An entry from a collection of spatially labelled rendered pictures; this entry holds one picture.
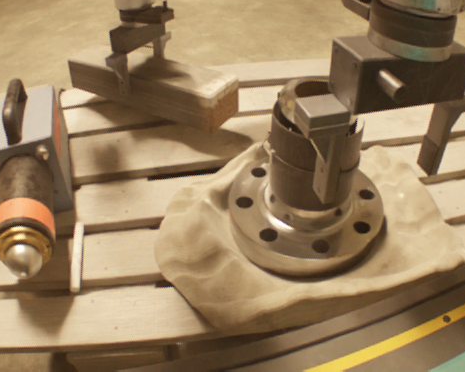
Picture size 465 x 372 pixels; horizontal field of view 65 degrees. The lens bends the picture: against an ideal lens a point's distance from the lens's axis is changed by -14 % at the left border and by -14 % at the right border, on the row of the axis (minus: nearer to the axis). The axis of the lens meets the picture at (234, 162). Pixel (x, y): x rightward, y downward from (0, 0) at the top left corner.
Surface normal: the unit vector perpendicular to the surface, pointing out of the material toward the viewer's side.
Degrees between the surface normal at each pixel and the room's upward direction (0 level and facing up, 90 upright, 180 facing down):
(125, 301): 0
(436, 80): 90
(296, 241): 0
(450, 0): 90
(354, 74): 90
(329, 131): 90
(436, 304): 0
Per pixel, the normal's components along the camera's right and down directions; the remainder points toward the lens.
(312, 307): 0.20, 0.48
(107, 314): -0.01, -0.79
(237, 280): -0.36, -0.27
